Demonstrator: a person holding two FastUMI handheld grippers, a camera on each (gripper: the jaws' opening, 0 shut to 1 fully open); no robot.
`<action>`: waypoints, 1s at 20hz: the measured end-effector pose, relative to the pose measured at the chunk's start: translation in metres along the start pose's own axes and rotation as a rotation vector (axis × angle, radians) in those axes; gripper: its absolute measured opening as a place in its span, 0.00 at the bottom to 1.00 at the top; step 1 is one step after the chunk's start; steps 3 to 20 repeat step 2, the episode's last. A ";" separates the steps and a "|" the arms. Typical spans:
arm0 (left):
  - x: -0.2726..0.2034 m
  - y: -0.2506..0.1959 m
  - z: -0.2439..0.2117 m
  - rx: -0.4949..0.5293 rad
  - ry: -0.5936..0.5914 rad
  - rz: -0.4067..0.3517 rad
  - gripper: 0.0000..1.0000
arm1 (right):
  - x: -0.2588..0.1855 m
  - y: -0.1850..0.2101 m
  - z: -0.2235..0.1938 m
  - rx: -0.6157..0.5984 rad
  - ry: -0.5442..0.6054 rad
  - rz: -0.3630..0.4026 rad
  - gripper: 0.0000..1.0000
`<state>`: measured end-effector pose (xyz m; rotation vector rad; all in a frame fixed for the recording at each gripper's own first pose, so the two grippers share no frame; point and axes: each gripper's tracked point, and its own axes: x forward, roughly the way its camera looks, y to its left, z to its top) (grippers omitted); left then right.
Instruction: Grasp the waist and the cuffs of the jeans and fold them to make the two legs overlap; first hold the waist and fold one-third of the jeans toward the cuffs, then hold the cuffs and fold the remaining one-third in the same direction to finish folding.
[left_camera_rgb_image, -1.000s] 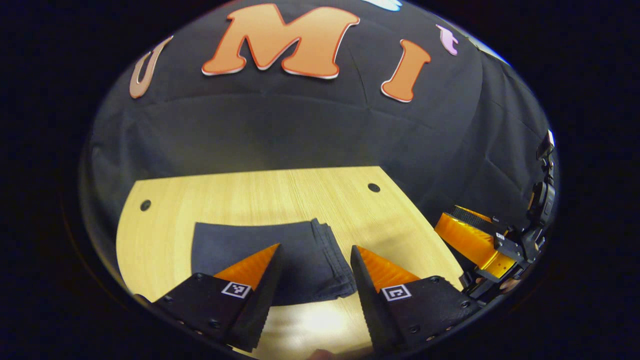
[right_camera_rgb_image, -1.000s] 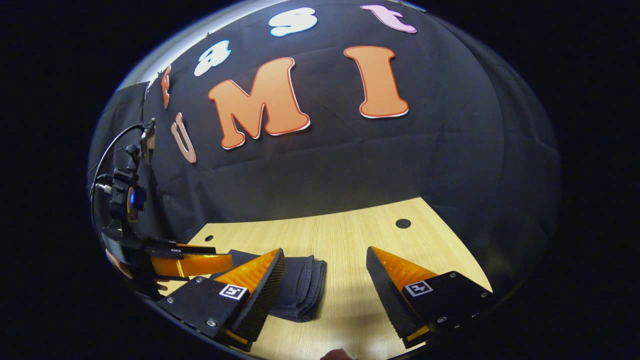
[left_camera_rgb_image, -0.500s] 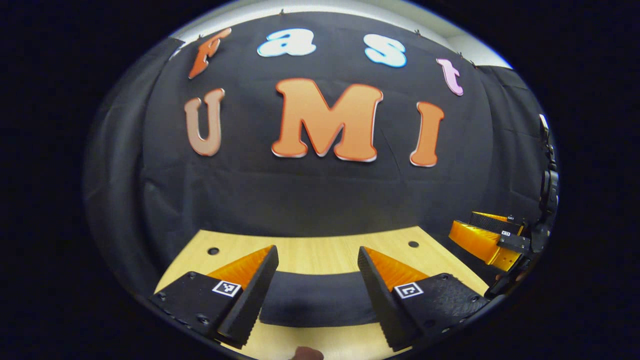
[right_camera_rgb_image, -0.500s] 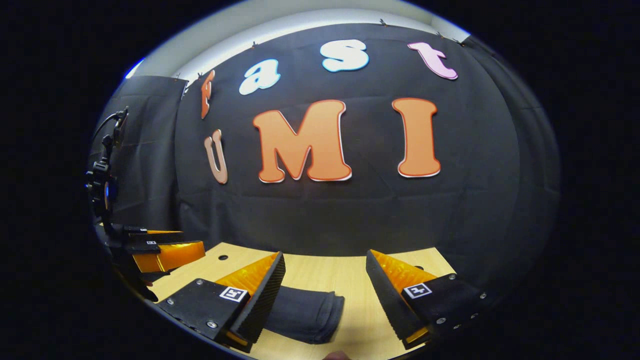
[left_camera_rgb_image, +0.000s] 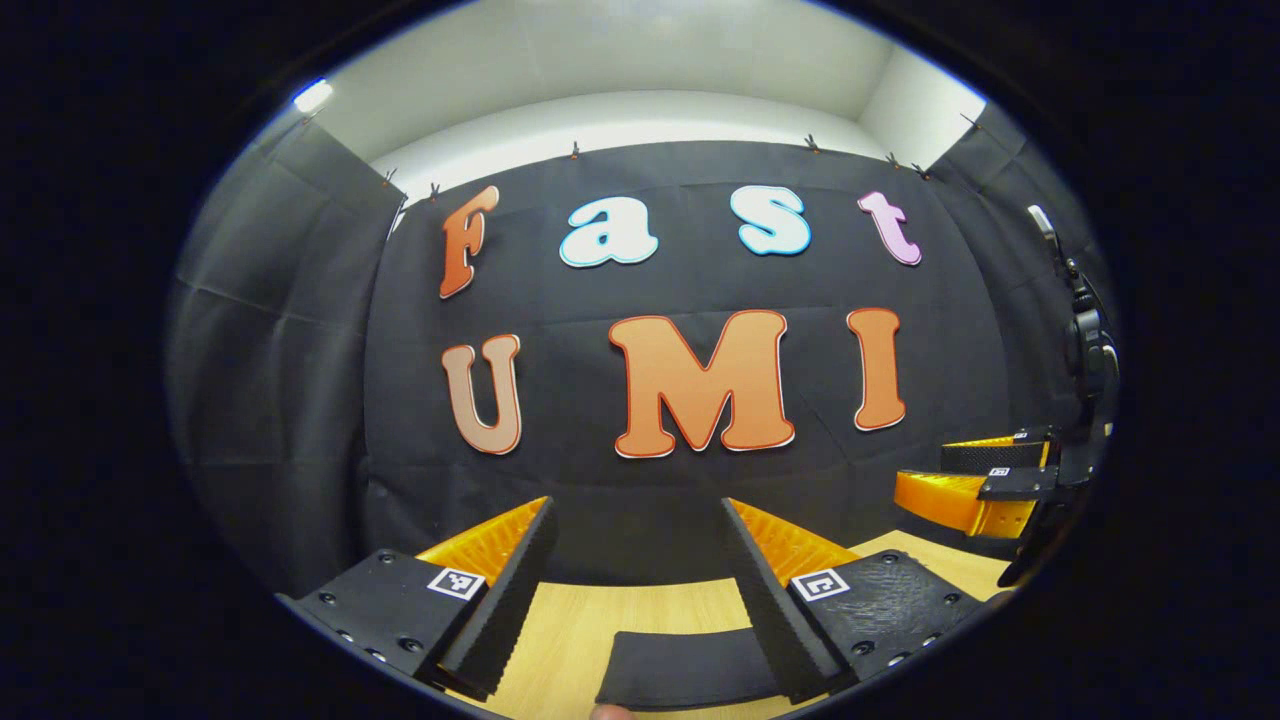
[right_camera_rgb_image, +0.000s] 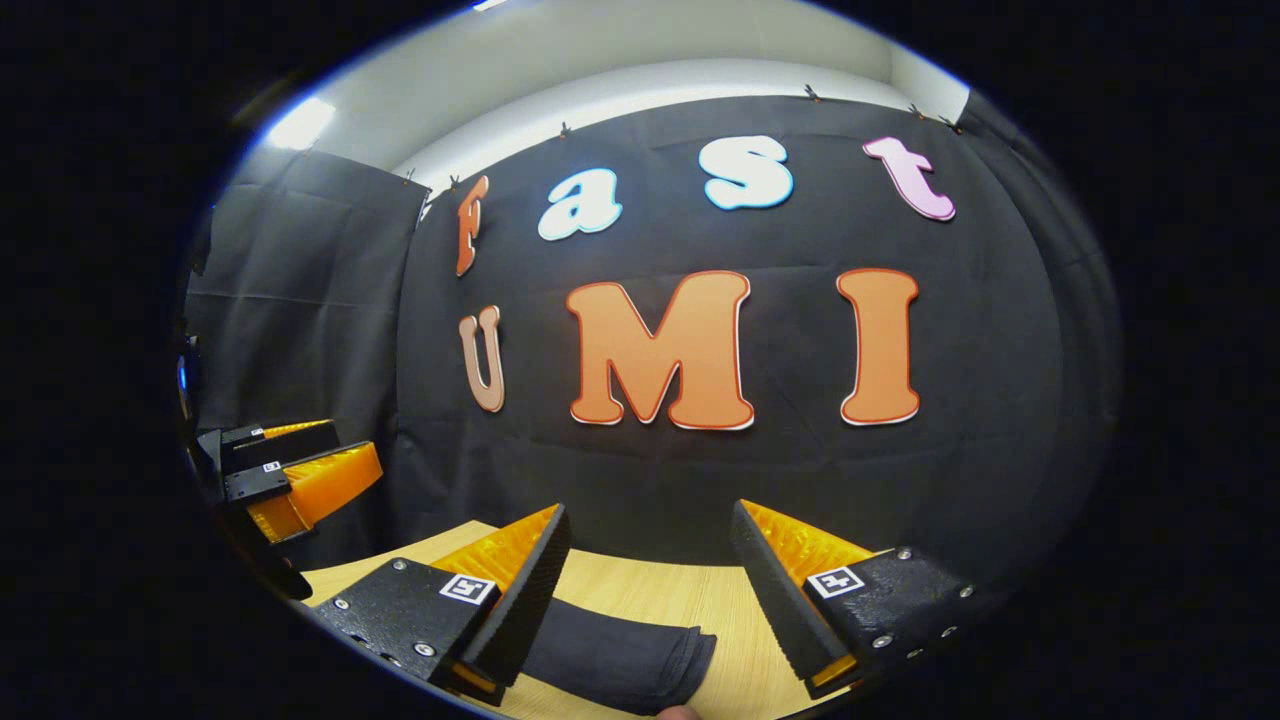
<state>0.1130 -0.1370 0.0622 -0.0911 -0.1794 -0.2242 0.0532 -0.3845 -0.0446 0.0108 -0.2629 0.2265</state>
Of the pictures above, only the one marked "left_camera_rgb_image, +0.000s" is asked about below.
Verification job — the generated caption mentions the black jeans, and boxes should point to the black jeans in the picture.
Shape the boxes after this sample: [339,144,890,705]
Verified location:
[595,628,783,714]

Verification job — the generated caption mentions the black backdrop cloth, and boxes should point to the black backdrop cloth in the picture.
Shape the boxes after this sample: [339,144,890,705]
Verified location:
[165,100,1117,603]

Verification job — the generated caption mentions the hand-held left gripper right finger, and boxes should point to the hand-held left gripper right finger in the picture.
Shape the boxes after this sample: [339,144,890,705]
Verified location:
[721,497,987,706]

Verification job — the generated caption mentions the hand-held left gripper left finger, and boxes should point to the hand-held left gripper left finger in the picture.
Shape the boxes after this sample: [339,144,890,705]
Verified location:
[277,495,559,702]

